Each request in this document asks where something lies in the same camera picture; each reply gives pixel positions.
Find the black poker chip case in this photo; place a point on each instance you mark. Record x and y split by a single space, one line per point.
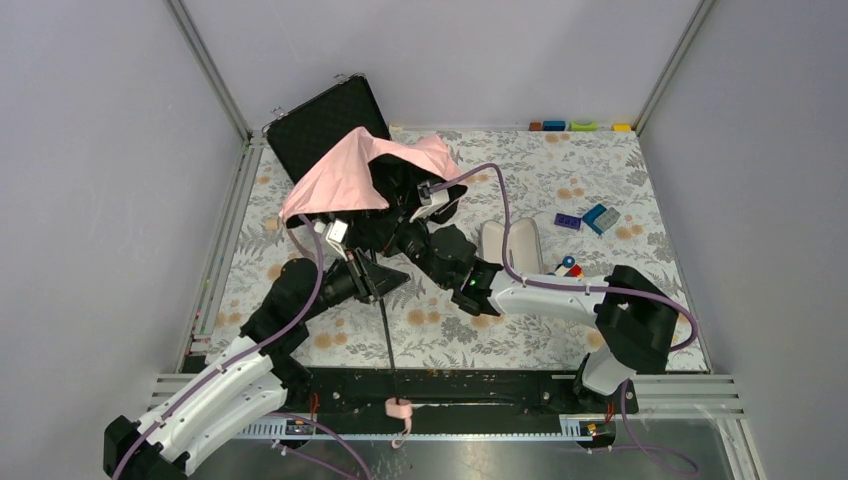
302 136

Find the yellow toy brick vehicle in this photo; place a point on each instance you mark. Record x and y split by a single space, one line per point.
568 268

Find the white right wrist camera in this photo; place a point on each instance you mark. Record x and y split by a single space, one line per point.
435 206

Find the aluminium frame rail right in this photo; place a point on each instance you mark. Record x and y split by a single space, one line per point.
693 27

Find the green block at wall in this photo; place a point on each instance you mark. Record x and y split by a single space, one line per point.
583 126

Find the floral table cloth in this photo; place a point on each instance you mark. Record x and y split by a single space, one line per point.
516 174

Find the lilac umbrella zip case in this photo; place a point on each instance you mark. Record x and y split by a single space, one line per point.
523 245

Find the blue block at wall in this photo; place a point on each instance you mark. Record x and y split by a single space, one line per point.
554 125

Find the purple toy brick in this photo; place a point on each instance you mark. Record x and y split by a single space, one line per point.
568 221

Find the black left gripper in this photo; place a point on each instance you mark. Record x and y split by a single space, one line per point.
361 278

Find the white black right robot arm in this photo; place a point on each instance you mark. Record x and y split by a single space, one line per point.
635 319

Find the grey toy brick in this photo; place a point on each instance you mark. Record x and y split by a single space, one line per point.
606 220

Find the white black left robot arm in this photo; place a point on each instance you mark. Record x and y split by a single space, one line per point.
255 375

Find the pink folding umbrella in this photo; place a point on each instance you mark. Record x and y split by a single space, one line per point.
369 183

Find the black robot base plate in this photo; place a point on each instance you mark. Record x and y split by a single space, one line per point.
488 402

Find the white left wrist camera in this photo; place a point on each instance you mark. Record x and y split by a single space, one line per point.
332 236

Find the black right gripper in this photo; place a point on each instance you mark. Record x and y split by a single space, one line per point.
399 216

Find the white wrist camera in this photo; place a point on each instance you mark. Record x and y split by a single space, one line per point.
332 236
435 206

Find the blue toy brick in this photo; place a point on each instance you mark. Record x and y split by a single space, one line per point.
591 216

